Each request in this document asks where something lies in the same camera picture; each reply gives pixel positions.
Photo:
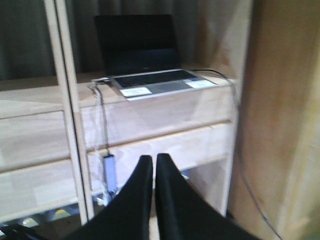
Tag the silver laptop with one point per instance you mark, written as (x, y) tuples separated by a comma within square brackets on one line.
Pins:
[(141, 57)]

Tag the grey usb hub dongle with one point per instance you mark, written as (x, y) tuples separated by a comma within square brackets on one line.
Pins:
[(109, 171)]

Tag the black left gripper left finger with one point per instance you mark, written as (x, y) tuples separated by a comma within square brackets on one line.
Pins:
[(127, 216)]

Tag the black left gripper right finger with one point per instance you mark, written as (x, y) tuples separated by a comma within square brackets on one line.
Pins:
[(181, 212)]

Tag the wooden desk with shelves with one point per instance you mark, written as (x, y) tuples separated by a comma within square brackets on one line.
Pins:
[(251, 144)]

